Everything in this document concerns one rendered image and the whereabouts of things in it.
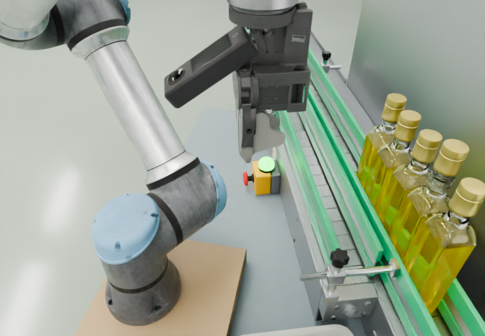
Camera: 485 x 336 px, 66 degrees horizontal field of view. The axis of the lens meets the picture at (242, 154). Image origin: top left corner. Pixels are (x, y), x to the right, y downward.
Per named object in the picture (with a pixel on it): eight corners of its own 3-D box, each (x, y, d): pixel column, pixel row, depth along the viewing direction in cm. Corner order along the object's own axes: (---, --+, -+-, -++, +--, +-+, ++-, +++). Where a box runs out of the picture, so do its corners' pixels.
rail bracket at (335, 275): (390, 298, 66) (409, 255, 59) (298, 308, 65) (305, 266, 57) (383, 283, 69) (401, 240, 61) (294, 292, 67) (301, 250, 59)
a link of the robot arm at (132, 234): (92, 262, 71) (71, 215, 63) (150, 223, 79) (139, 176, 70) (127, 303, 65) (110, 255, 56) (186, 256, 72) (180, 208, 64)
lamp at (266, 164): (276, 172, 102) (276, 164, 100) (259, 174, 101) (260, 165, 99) (273, 161, 105) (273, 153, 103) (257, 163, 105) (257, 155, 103)
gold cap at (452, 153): (464, 176, 54) (475, 152, 51) (441, 178, 53) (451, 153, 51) (450, 160, 56) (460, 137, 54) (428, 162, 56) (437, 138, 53)
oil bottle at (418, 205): (420, 283, 69) (462, 203, 56) (391, 285, 69) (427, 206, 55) (406, 257, 74) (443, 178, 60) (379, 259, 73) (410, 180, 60)
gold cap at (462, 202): (481, 216, 51) (496, 193, 48) (457, 219, 50) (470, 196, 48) (466, 197, 53) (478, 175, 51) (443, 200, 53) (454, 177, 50)
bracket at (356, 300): (372, 319, 71) (380, 299, 66) (323, 324, 70) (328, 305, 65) (364, 301, 73) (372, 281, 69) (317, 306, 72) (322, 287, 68)
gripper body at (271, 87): (305, 117, 44) (318, 14, 37) (234, 122, 43) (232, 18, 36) (291, 86, 50) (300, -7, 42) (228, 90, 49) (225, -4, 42)
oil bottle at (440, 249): (436, 311, 65) (486, 233, 51) (405, 316, 64) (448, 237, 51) (420, 283, 69) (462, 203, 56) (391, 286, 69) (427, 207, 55)
